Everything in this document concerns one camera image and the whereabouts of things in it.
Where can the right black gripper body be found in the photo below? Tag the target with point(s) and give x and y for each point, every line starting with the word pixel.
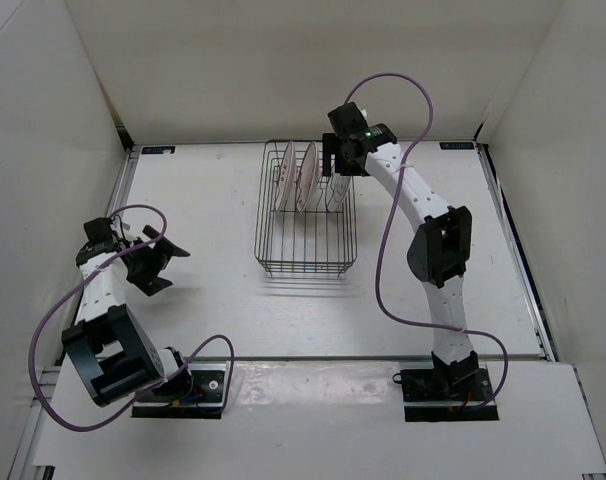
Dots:
pixel 356 170

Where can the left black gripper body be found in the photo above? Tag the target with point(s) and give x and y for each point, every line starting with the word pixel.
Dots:
pixel 147 263

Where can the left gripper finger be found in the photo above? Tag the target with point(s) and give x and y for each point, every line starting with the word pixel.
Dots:
pixel 151 288
pixel 164 247

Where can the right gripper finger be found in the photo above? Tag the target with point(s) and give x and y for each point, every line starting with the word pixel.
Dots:
pixel 342 166
pixel 330 146

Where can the green rimmed white plate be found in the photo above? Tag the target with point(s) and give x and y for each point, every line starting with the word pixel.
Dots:
pixel 336 191

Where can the red patterned plate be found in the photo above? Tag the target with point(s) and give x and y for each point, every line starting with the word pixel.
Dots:
pixel 287 170
pixel 307 177

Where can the wire dish rack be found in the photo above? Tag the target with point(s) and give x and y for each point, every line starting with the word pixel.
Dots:
pixel 308 243

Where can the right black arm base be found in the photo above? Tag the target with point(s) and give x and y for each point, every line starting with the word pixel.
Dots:
pixel 428 399

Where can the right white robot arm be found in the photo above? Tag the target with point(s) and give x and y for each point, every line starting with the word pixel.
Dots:
pixel 437 253

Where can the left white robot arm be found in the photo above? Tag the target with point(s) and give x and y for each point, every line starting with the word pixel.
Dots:
pixel 108 347

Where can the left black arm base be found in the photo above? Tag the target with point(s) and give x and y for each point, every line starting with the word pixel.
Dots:
pixel 197 393

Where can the left blue table label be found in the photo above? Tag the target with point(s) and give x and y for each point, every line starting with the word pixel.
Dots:
pixel 158 150

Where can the blue table label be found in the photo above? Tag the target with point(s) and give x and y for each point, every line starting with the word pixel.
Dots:
pixel 457 145
pixel 158 150

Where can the right blue table label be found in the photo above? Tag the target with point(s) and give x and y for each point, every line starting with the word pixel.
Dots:
pixel 457 145

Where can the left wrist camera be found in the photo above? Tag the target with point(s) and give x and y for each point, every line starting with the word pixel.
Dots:
pixel 98 230

